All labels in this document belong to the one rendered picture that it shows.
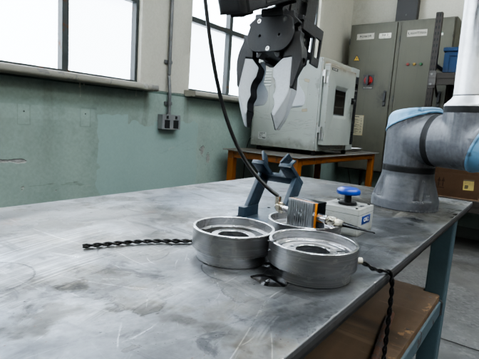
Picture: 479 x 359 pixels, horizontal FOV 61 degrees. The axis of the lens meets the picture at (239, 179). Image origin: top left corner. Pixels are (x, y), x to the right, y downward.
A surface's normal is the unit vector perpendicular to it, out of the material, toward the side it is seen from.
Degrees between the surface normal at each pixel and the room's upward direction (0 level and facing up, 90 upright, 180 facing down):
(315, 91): 90
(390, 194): 72
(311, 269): 90
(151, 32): 90
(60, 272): 0
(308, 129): 89
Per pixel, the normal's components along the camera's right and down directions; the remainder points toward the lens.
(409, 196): -0.18, -0.18
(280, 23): -0.59, -0.06
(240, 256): 0.18, 0.15
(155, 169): 0.80, 0.14
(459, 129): -0.80, 0.06
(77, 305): 0.07, -0.99
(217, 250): -0.33, 0.11
